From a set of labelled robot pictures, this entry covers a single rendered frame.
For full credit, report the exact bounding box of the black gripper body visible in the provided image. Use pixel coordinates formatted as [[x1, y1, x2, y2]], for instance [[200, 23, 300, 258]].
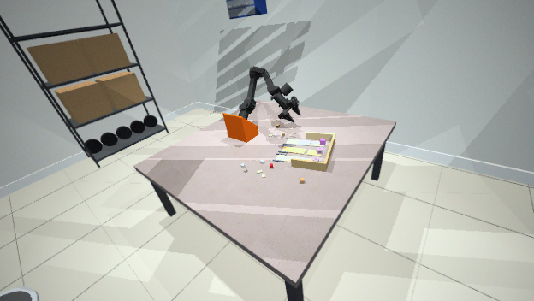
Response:
[[278, 98, 299, 119]]

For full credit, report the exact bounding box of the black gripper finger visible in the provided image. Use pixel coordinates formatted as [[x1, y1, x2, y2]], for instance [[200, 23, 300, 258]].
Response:
[[282, 113, 294, 122], [292, 104, 301, 116]]

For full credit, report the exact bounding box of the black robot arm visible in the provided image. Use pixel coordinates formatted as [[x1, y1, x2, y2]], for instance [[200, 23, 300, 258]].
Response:
[[238, 66, 297, 119]]

